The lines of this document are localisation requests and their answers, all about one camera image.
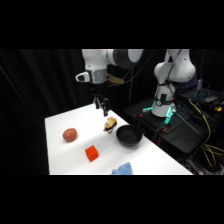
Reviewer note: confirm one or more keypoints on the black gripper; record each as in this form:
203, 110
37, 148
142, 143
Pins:
98, 89

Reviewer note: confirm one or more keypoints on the red cube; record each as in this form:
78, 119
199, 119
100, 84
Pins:
91, 153

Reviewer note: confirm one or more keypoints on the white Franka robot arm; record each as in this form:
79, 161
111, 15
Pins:
96, 61

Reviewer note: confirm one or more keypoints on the black bowl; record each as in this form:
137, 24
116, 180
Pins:
129, 136

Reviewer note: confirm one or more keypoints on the yellow brown plush toy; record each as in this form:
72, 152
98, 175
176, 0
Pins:
110, 124

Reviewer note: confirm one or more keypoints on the reddish brown potato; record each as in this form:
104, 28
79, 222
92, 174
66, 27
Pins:
70, 134

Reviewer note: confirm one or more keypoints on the blue cloth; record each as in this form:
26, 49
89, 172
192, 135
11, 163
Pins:
122, 169

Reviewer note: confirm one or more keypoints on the black curtain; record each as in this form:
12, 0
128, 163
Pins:
36, 83

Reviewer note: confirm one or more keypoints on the black robot stand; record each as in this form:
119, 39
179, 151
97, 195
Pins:
186, 133

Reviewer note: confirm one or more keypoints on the keyboard with teal lights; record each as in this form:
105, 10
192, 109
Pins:
205, 94

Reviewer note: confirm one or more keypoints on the small yellow device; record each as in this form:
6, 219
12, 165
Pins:
217, 108

